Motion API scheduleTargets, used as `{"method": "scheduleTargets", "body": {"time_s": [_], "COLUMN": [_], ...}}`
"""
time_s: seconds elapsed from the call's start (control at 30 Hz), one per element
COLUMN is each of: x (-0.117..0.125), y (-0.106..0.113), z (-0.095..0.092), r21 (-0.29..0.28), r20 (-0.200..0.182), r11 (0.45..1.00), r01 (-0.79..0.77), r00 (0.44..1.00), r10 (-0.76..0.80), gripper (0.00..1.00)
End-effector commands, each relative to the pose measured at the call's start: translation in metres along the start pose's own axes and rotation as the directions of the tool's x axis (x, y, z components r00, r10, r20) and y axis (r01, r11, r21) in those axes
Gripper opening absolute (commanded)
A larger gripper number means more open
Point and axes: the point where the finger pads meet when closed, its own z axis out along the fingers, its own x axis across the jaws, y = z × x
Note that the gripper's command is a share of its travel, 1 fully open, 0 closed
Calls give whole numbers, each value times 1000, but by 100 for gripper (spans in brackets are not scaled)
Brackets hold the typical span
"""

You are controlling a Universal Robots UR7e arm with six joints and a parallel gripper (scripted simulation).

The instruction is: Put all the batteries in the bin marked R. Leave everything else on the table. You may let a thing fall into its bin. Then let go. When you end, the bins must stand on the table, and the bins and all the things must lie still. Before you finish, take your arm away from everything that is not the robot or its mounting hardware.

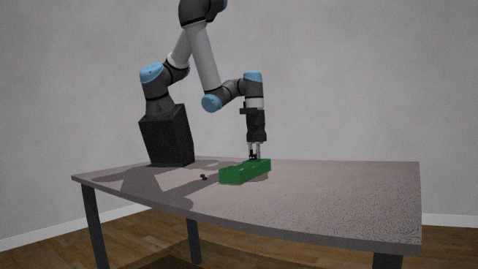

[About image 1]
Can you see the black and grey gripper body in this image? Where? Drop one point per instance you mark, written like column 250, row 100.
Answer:
column 255, row 119

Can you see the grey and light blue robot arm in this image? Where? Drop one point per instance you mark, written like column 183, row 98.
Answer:
column 194, row 15

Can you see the green three-compartment bin rack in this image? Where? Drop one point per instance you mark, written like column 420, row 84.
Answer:
column 249, row 169

